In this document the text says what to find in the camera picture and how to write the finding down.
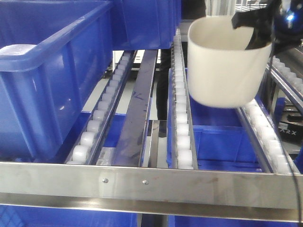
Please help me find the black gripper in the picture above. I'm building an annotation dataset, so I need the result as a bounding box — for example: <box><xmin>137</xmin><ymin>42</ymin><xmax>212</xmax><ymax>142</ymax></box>
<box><xmin>232</xmin><ymin>0</ymin><xmax>303</xmax><ymax>55</ymax></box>

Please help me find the white round plastic bin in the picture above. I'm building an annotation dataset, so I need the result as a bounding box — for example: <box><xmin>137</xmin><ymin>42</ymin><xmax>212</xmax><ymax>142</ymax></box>
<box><xmin>187</xmin><ymin>16</ymin><xmax>272</xmax><ymax>108</ymax></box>

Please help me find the stainless steel shelf rack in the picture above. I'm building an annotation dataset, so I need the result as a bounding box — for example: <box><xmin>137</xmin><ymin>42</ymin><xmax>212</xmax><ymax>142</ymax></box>
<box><xmin>0</xmin><ymin>162</ymin><xmax>303</xmax><ymax>223</ymax></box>

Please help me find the white roller track far right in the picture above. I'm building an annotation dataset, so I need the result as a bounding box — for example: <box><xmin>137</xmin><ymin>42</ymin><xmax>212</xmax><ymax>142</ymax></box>
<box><xmin>266</xmin><ymin>56</ymin><xmax>303</xmax><ymax>112</ymax></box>

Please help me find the white roller track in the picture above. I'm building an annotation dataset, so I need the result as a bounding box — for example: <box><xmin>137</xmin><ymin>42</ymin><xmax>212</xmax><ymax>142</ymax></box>
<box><xmin>65</xmin><ymin>51</ymin><xmax>136</xmax><ymax>165</ymax></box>
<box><xmin>169</xmin><ymin>29</ymin><xmax>198</xmax><ymax>170</ymax></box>
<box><xmin>237</xmin><ymin>99</ymin><xmax>300</xmax><ymax>175</ymax></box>
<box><xmin>266</xmin><ymin>56</ymin><xmax>303</xmax><ymax>112</ymax></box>

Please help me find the blue crate lower level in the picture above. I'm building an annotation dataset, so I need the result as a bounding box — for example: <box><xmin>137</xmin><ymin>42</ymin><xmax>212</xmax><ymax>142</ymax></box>
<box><xmin>166</xmin><ymin>70</ymin><xmax>262</xmax><ymax>172</ymax></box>

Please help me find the blue crate upper rear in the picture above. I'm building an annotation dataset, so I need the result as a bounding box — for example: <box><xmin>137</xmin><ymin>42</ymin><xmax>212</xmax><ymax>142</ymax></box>
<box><xmin>111</xmin><ymin>0</ymin><xmax>181</xmax><ymax>51</ymax></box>

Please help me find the white roller track middle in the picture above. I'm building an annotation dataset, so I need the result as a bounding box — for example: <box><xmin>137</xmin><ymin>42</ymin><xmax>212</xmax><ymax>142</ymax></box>
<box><xmin>169</xmin><ymin>29</ymin><xmax>198</xmax><ymax>170</ymax></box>

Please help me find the large blue crate on rollers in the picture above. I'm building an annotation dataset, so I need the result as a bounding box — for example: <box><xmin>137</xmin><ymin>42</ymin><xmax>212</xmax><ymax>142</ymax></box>
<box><xmin>0</xmin><ymin>0</ymin><xmax>113</xmax><ymax>160</ymax></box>

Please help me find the white roller track left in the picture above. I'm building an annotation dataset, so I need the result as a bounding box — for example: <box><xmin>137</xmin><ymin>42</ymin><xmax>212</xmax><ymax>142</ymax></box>
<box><xmin>65</xmin><ymin>51</ymin><xmax>136</xmax><ymax>165</ymax></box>

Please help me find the steel divider rail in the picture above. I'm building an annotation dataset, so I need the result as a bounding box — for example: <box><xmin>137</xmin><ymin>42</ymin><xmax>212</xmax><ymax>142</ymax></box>
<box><xmin>112</xmin><ymin>50</ymin><xmax>158</xmax><ymax>167</ymax></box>

